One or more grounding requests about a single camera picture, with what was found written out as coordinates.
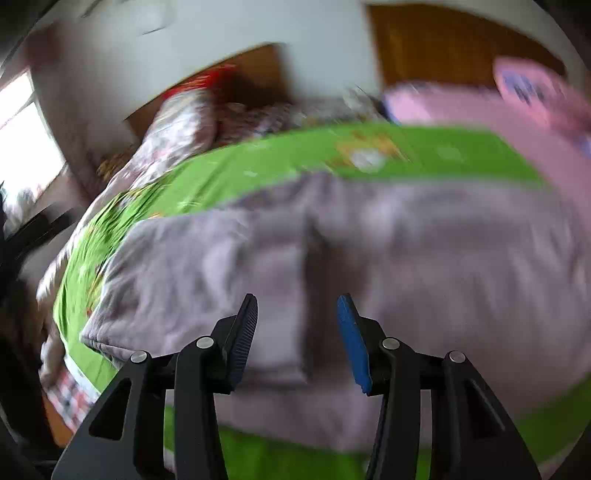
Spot lilac knit pants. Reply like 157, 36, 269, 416
80, 173, 590, 451

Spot plaid bed sheet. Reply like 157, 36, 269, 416
44, 366, 99, 432

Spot green cartoon blanket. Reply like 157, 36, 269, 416
52, 123, 590, 479

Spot pink bed sheet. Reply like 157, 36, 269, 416
383, 83, 590, 220

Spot window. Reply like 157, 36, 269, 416
1, 70, 65, 223

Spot pink floral quilt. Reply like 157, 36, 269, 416
35, 87, 219, 393

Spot red pillow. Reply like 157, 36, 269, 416
163, 64, 236, 99

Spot folded pink quilt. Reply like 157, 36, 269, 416
493, 57, 590, 138

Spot left wooden headboard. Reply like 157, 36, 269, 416
125, 43, 291, 140

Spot wooden headboard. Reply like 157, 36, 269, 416
125, 43, 291, 140
366, 3, 566, 87

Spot right wooden headboard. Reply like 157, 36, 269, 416
366, 3, 566, 87

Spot floral curtain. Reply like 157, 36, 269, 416
26, 23, 104, 200

